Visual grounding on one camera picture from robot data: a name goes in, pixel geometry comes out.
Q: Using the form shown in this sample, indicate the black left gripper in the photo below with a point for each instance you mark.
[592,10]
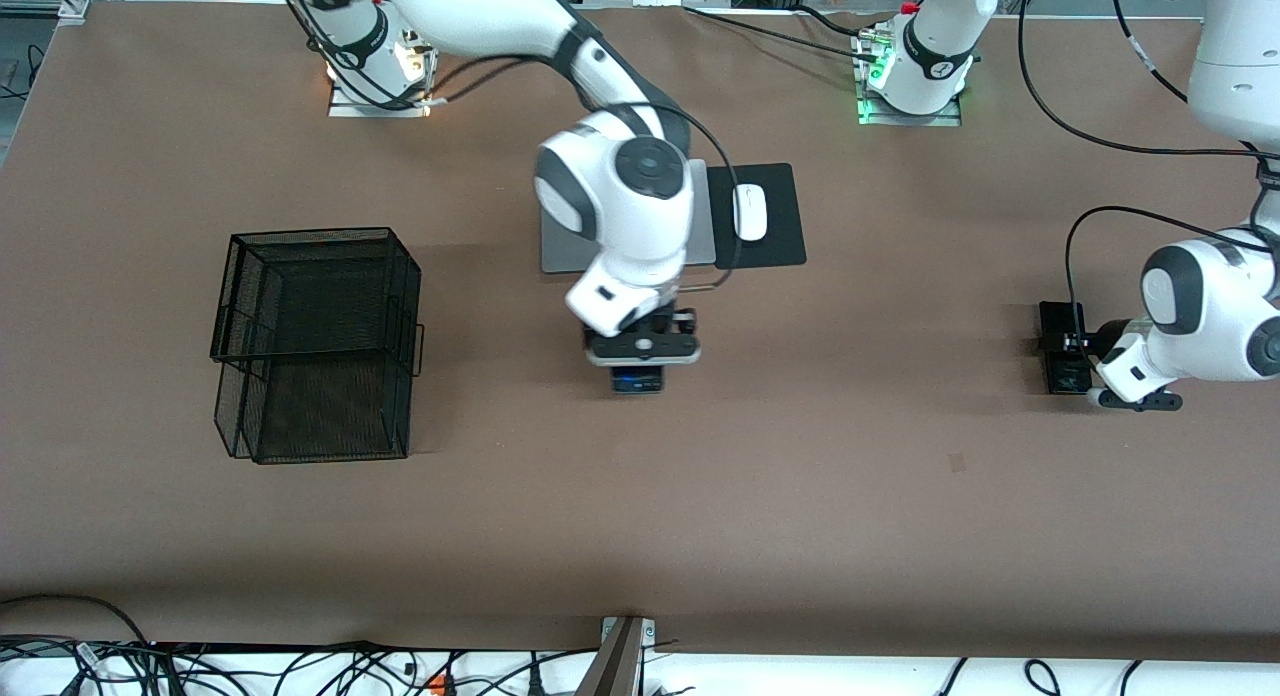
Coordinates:
[1106,336]

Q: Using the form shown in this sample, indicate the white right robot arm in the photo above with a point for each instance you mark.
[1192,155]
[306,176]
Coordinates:
[620,206]

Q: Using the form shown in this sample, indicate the silver laptop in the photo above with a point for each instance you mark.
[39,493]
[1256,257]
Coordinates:
[560,256]

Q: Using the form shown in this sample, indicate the black flip phone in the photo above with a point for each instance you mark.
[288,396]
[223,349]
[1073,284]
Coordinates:
[638,381]

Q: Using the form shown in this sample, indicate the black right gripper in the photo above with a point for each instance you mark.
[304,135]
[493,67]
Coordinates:
[637,379]

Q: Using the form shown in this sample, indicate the black mouse pad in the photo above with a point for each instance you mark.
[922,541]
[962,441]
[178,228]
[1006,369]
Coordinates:
[785,216]

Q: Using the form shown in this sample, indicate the black slab phone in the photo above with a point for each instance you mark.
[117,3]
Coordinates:
[1060,376]

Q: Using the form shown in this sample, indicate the aluminium frame rail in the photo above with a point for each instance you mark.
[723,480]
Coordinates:
[75,6]

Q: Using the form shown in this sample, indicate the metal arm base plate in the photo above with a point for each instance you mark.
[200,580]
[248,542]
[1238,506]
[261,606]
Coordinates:
[400,109]
[945,119]

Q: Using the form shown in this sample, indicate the metal post with bracket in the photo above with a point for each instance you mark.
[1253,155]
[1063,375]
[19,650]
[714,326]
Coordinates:
[615,661]

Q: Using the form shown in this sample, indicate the white computer mouse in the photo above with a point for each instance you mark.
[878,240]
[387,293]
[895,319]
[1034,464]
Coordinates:
[752,216]

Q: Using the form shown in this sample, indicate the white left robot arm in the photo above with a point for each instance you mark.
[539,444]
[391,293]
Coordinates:
[1220,306]

